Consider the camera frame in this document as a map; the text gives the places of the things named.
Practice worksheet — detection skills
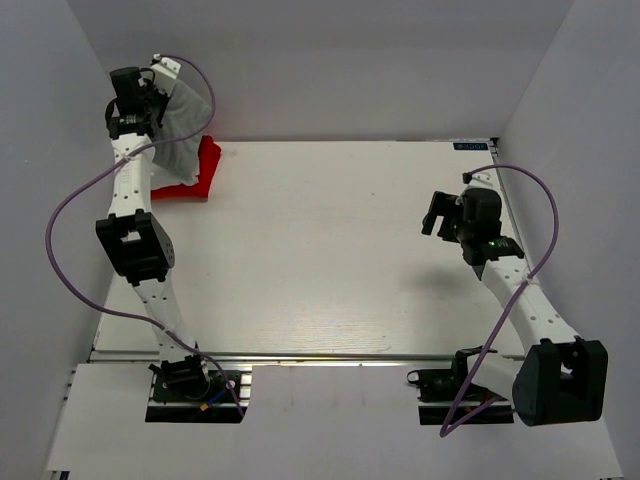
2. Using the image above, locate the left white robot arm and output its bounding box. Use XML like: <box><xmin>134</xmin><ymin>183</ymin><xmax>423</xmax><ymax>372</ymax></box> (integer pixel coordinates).
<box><xmin>96</xmin><ymin>58</ymin><xmax>195</xmax><ymax>364</ymax></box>

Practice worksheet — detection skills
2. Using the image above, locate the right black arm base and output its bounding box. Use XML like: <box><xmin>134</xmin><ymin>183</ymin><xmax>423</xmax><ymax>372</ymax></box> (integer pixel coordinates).
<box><xmin>406</xmin><ymin>369</ymin><xmax>514</xmax><ymax>426</ymax></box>

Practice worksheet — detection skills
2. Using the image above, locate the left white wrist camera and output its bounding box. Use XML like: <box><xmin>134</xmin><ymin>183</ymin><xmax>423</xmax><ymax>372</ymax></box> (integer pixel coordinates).
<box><xmin>151</xmin><ymin>53</ymin><xmax>181</xmax><ymax>79</ymax></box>

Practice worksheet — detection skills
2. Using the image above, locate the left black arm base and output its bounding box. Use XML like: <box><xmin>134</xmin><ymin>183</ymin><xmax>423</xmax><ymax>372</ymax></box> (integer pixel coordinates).
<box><xmin>145</xmin><ymin>357</ymin><xmax>250</xmax><ymax>424</ymax></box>

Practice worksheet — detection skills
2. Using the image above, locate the aluminium table rail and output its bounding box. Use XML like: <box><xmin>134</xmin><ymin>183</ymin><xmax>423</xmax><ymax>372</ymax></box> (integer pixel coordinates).
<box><xmin>89</xmin><ymin>350</ymin><xmax>454</xmax><ymax>363</ymax></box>

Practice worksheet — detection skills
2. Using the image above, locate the blue table label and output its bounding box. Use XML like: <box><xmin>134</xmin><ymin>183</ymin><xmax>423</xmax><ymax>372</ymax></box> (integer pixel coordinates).
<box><xmin>453</xmin><ymin>142</ymin><xmax>489</xmax><ymax>151</ymax></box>

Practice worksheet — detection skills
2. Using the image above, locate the red folded t shirt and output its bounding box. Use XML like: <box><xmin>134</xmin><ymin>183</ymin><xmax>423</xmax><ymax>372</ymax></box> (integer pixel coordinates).
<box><xmin>151</xmin><ymin>135</ymin><xmax>222</xmax><ymax>201</ymax></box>

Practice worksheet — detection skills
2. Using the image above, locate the grey t shirt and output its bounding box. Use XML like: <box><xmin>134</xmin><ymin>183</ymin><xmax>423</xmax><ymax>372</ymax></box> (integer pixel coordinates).
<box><xmin>153</xmin><ymin>80</ymin><xmax>211</xmax><ymax>163</ymax></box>

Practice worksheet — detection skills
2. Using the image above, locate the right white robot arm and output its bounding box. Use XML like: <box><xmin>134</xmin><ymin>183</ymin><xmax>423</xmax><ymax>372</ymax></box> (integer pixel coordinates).
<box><xmin>420</xmin><ymin>187</ymin><xmax>608</xmax><ymax>426</ymax></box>

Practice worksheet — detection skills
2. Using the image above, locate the white folded t shirt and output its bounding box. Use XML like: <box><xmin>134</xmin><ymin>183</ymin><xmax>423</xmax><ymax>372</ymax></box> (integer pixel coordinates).
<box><xmin>151</xmin><ymin>157</ymin><xmax>199</xmax><ymax>190</ymax></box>

